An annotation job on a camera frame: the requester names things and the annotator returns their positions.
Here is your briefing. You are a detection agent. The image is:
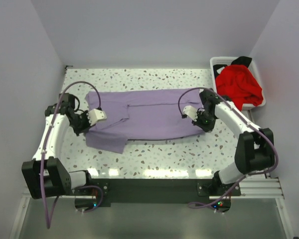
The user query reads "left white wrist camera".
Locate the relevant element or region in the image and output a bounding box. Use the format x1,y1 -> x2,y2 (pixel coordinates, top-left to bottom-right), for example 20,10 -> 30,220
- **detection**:
87,109 -> 107,125

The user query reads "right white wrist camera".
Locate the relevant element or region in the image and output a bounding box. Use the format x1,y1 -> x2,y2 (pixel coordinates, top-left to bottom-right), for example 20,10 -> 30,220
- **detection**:
181,106 -> 198,121

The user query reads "red t shirt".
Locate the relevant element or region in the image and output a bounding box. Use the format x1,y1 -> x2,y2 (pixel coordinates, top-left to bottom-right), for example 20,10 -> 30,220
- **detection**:
215,65 -> 264,111

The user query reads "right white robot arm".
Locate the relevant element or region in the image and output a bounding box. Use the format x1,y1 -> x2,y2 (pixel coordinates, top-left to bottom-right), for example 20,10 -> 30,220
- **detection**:
192,90 -> 276,196

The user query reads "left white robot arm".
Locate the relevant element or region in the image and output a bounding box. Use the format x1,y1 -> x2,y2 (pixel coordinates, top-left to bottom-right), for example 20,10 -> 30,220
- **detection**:
21,93 -> 93,199

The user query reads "black t shirt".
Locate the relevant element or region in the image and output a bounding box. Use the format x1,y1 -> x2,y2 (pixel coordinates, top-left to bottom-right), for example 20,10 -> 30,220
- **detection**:
211,56 -> 252,77

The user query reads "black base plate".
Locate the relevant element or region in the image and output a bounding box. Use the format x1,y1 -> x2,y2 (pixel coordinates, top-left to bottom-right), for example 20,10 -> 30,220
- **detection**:
64,178 -> 241,209

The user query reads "aluminium frame rail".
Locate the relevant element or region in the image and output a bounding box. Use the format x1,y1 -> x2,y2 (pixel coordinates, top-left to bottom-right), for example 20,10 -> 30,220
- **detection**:
22,154 -> 286,200

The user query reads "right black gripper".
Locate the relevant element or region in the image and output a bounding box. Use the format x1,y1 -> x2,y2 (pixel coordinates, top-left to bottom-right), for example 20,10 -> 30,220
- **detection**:
192,111 -> 217,133

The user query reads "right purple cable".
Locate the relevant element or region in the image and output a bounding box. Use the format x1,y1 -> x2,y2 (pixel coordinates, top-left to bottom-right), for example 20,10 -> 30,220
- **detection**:
178,87 -> 279,209

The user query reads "purple t shirt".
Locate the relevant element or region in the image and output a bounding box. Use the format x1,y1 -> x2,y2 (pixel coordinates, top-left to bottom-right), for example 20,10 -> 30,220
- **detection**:
85,89 -> 203,153

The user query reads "white plastic basket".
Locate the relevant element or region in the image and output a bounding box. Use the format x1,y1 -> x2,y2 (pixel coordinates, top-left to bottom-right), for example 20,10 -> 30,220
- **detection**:
210,57 -> 266,111

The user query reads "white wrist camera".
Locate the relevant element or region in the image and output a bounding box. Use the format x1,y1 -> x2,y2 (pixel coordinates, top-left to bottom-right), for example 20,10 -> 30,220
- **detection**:
87,109 -> 107,125
181,106 -> 198,121

